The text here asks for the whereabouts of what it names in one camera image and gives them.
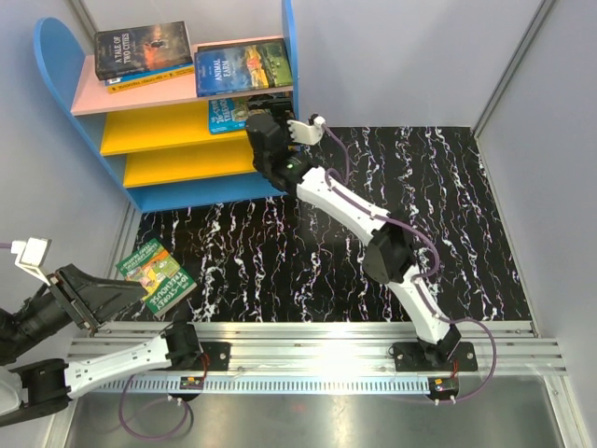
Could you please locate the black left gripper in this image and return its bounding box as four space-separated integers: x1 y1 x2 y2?
0 263 147 368

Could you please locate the blue 26-Storey Treehouse book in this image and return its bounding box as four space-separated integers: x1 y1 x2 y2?
208 97 250 134

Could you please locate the green 104-Storey Treehouse book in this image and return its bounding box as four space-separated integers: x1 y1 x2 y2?
116 238 197 322

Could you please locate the blue Animal Farm book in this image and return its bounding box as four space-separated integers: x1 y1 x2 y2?
194 38 293 98

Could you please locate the blue treehouse paperback book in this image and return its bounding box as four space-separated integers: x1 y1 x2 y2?
104 64 194 93

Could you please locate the dark Tale Of Two Cities book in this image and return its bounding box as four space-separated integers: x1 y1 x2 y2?
94 21 192 80

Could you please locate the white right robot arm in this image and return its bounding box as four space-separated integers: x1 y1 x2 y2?
245 95 461 371

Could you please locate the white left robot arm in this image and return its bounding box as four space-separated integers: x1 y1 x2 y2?
1 264 201 427

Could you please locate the colourful wooden bookshelf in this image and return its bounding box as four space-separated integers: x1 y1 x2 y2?
34 17 279 213

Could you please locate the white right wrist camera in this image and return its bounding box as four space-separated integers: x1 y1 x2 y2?
286 114 326 146

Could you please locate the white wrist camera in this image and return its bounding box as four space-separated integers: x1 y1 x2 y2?
286 114 326 146
10 237 51 286

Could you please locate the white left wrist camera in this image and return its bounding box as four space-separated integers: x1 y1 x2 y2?
10 237 51 286

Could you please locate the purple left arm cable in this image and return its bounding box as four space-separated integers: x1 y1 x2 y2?
0 242 195 442

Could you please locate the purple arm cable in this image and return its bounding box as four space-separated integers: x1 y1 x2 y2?
319 123 499 405
0 242 195 442

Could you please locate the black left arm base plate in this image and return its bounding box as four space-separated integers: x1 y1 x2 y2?
187 341 232 372

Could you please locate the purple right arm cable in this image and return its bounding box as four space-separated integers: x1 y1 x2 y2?
319 123 499 405

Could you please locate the white slotted cable duct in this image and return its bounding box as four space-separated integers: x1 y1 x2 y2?
99 374 429 395

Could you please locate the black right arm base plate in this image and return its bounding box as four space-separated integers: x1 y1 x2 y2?
389 342 479 372

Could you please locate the aluminium mounting rail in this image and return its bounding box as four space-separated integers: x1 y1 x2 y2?
62 319 570 380

